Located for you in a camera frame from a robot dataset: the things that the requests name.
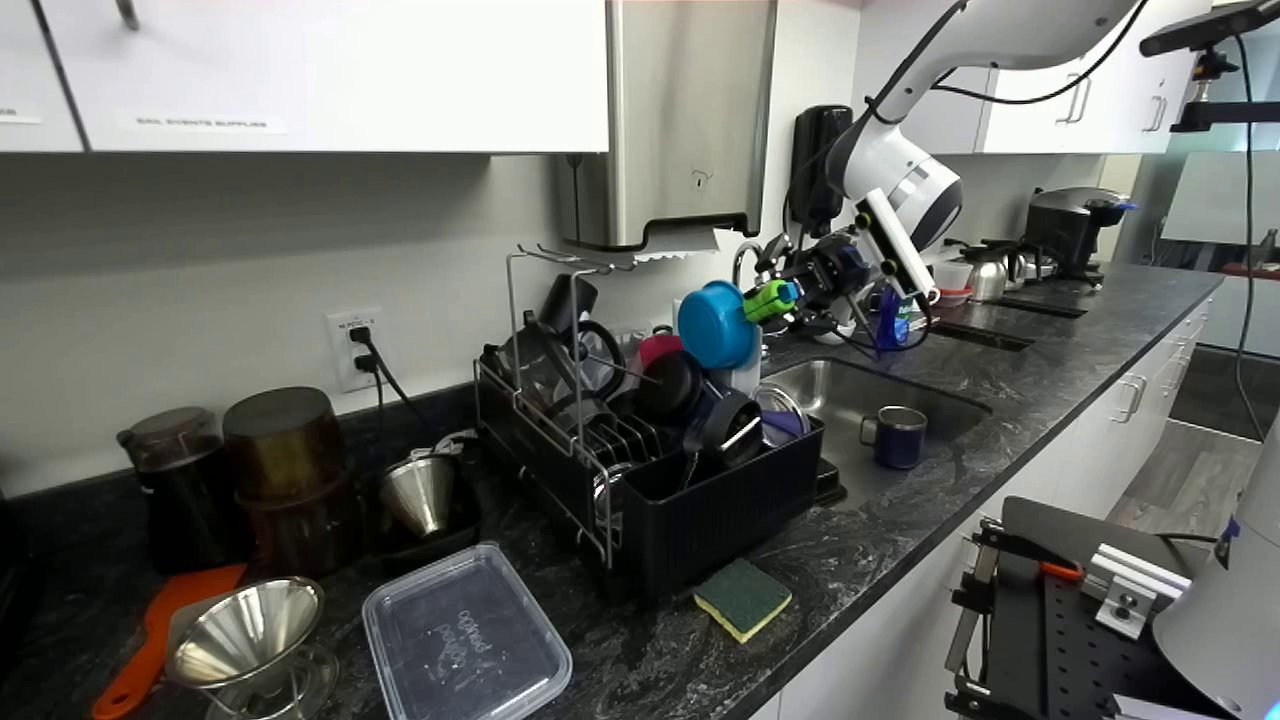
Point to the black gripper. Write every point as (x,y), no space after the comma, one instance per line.
(842,278)

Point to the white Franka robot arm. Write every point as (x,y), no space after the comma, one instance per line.
(904,181)

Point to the black dish drying rack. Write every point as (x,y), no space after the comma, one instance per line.
(722,523)

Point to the blue bottle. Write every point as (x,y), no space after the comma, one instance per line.
(889,332)

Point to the clear drinking glass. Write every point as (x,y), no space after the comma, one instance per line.
(780,421)

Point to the dark blue plate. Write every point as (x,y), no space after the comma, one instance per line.
(724,425)

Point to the red bowl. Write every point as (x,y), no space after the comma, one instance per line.
(656,348)

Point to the black bowl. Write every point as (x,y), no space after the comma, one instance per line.
(661,389)

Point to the dark blue steel-rimmed mug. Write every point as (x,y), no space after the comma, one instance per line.
(900,443)

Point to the black counter mat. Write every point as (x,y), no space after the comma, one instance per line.
(981,339)
(1043,306)

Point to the stainless steel sink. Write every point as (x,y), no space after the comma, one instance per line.
(955,411)

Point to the round dark lid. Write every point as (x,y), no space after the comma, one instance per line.
(602,357)

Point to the stainless paper towel dispenser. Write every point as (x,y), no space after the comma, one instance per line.
(682,122)

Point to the black hanging cup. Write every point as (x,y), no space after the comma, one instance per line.
(567,306)

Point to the black coffee machine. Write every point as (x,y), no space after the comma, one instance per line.
(1065,234)

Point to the green and yellow sponge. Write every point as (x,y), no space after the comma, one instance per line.
(740,598)

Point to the white base cabinet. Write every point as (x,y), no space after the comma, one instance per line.
(1065,464)

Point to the black clamp with orange tip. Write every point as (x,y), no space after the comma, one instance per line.
(1022,550)

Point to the steel cup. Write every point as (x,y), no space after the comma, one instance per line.
(423,495)

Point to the aluminium extrusion bar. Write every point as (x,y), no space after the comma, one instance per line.
(1132,572)

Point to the dark floor mat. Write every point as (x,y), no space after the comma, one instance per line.
(1225,394)

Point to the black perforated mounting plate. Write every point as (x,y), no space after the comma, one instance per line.
(1065,655)

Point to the clear plastic container lid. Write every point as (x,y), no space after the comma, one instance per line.
(464,641)

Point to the brown stacked canister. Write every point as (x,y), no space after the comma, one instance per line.
(286,455)

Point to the dark glass jar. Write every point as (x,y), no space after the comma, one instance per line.
(182,484)

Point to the large steel funnel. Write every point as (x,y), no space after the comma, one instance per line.
(247,635)

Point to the orange spatula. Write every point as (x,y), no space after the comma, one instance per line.
(160,627)

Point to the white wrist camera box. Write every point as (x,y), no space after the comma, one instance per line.
(904,245)

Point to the white wall power outlet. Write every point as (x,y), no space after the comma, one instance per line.
(344,325)

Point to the black overhead camera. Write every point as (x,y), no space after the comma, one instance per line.
(1207,27)

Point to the white labelled wall cabinet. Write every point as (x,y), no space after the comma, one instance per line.
(333,67)

